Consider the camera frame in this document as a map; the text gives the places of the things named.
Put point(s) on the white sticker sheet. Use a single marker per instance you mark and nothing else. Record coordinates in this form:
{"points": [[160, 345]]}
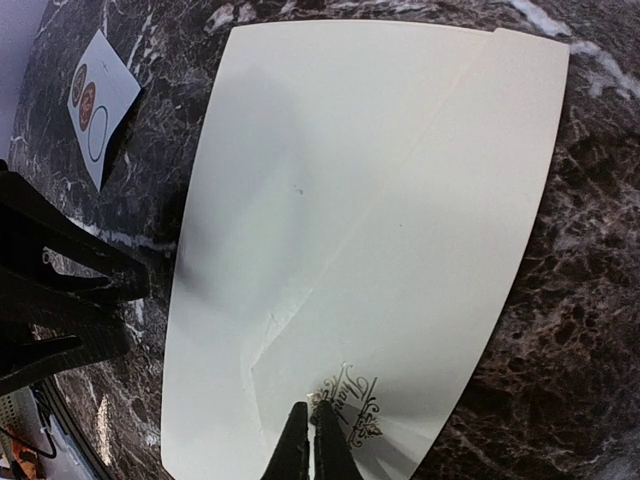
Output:
{"points": [[101, 93]]}

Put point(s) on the cream paper envelope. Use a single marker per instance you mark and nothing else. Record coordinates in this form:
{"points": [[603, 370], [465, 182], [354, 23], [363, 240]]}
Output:
{"points": [[360, 202]]}

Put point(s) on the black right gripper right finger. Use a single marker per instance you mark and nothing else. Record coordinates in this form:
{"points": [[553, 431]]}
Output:
{"points": [[332, 457]]}

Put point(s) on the black front rail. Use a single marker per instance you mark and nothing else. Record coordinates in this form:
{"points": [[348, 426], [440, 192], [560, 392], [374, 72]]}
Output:
{"points": [[76, 458]]}

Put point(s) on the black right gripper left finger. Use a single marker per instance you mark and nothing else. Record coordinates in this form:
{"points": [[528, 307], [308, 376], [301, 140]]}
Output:
{"points": [[290, 459]]}

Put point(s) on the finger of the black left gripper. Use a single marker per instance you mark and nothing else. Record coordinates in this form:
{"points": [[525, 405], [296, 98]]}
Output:
{"points": [[30, 225], [45, 332]]}

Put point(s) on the white slotted cable duct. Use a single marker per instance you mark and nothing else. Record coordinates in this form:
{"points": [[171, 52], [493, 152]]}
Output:
{"points": [[18, 417]]}

